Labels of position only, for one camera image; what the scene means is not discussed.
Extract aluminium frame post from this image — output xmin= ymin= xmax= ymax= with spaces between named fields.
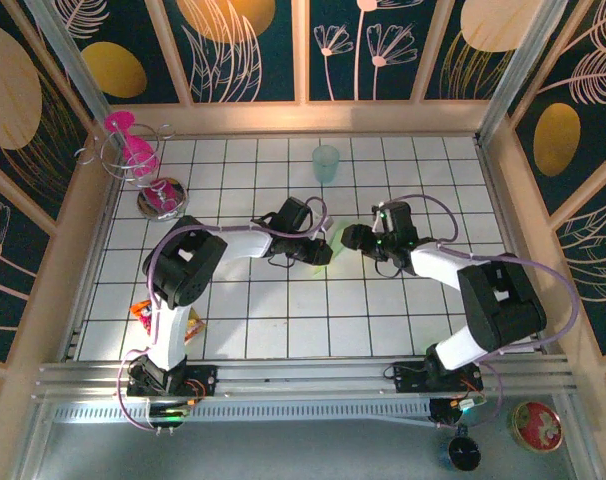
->
xmin=475 ymin=0 xmax=570 ymax=146
xmin=21 ymin=0 xmax=115 ymax=124

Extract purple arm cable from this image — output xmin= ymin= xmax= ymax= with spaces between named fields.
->
xmin=116 ymin=195 xmax=332 ymax=435
xmin=380 ymin=194 xmax=582 ymax=431

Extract aluminium mounting rail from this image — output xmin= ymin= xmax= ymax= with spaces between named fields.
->
xmin=31 ymin=353 xmax=580 ymax=402

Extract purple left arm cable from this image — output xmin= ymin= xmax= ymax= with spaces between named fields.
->
xmin=116 ymin=195 xmax=332 ymax=435

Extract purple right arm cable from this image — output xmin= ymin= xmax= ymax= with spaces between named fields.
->
xmin=380 ymin=194 xmax=582 ymax=431

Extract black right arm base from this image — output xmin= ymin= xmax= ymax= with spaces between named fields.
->
xmin=391 ymin=359 xmax=484 ymax=395

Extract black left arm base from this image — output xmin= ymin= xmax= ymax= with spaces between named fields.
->
xmin=125 ymin=362 xmax=220 ymax=399

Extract red round tin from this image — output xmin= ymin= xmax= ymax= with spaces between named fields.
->
xmin=506 ymin=400 xmax=565 ymax=454

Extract aluminium table side rail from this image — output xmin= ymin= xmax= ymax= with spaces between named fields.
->
xmin=475 ymin=139 xmax=554 ymax=354
xmin=57 ymin=169 xmax=127 ymax=362

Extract metal wire glass rack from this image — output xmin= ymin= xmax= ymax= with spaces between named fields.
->
xmin=74 ymin=122 xmax=191 ymax=222

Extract teal plastic cup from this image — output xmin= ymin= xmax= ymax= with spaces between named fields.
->
xmin=311 ymin=144 xmax=341 ymax=186

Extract colourful snack packet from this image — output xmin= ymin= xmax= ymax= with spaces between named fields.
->
xmin=129 ymin=299 xmax=207 ymax=346

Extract black round lid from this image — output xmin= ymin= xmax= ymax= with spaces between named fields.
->
xmin=446 ymin=433 xmax=483 ymax=473

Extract perforated metal cable tray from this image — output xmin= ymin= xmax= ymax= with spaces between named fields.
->
xmin=50 ymin=401 xmax=434 ymax=425

